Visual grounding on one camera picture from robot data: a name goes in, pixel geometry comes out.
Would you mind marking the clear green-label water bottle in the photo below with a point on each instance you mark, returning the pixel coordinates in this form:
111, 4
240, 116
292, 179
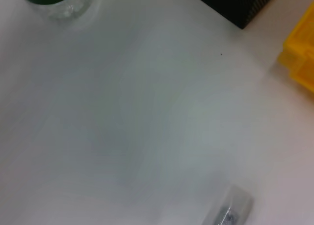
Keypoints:
59, 6

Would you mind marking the silver glitter pen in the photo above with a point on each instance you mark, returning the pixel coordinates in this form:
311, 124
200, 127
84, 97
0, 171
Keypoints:
230, 210

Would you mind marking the black mesh pen holder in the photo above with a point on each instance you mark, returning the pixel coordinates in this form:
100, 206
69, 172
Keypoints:
233, 4

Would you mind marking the yellow plastic bin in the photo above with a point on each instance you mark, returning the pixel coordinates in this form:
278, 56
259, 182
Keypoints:
301, 58

